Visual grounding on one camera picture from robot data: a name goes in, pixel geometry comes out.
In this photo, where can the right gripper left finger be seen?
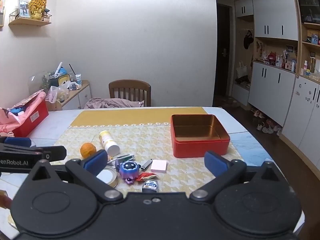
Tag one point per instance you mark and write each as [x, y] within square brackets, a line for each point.
[85, 173]

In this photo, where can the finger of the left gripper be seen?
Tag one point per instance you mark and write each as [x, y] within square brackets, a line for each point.
[24, 142]

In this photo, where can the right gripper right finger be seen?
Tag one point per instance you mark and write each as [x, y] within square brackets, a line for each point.
[227, 173]

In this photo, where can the orange fruit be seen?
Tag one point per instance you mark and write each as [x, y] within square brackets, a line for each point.
[87, 149]

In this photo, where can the round tin lid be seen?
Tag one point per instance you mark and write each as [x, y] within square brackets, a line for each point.
[109, 176]

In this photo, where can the yellow white cylinder bottle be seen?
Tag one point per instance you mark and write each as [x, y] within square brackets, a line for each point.
[109, 144]

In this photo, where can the purple round toy figure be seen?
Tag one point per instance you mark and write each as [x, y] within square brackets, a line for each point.
[129, 171]

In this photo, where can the red metal tin box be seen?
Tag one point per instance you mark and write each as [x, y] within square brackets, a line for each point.
[192, 135]

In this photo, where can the red candy wrapper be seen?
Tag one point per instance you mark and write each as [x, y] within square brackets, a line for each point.
[144, 176]

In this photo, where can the black clear tape measure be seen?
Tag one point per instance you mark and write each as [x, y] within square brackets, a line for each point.
[150, 186]

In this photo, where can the pink sticky note pad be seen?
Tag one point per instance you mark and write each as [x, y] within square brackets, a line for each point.
[159, 166]

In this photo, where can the white sunglasses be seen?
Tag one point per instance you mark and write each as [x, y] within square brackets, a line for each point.
[115, 162]

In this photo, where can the red storage box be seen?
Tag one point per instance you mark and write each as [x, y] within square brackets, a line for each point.
[32, 121]

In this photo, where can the clear plastic bag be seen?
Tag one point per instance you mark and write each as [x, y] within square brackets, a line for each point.
[59, 94]

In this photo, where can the white side cabinet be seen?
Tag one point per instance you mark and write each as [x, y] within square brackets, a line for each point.
[77, 99]

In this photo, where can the yellow patterned tablecloth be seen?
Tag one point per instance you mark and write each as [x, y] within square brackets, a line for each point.
[144, 133]

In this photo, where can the blue yellow toy box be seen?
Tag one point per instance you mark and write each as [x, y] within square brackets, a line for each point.
[60, 78]

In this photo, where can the pink cloth on chair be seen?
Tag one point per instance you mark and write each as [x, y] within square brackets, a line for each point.
[99, 103]

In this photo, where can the wooden chair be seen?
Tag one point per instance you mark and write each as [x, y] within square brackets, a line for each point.
[132, 90]

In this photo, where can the golden flower ornament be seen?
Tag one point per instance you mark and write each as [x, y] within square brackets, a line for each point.
[36, 8]

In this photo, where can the white wall cabinet unit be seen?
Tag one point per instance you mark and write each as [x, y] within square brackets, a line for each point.
[281, 87]

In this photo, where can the wooden wall shelf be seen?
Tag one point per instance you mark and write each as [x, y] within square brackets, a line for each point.
[17, 20]

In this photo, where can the small photo frame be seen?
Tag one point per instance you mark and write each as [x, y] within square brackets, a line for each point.
[23, 9]

